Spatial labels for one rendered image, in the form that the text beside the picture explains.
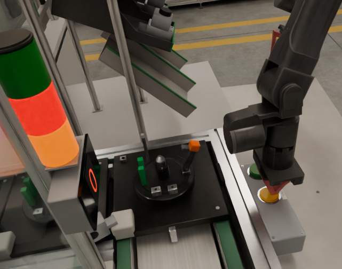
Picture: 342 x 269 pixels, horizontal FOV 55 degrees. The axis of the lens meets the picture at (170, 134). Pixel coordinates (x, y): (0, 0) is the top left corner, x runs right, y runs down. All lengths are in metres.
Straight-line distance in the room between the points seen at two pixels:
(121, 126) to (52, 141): 0.75
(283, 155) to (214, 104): 0.59
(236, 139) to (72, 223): 0.29
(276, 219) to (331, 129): 0.46
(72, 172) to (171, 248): 0.34
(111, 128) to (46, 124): 0.76
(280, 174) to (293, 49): 0.23
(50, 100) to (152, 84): 0.50
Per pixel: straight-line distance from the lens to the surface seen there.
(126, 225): 0.68
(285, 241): 0.69
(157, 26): 0.81
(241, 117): 0.56
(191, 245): 0.72
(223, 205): 0.70
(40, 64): 0.37
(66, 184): 0.43
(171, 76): 0.98
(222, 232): 0.69
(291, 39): 0.55
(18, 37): 0.36
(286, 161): 0.63
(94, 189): 0.47
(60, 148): 0.41
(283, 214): 0.71
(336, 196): 0.90
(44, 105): 0.38
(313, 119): 1.12
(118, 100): 1.28
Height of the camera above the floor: 1.53
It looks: 39 degrees down
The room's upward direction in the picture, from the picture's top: 9 degrees counter-clockwise
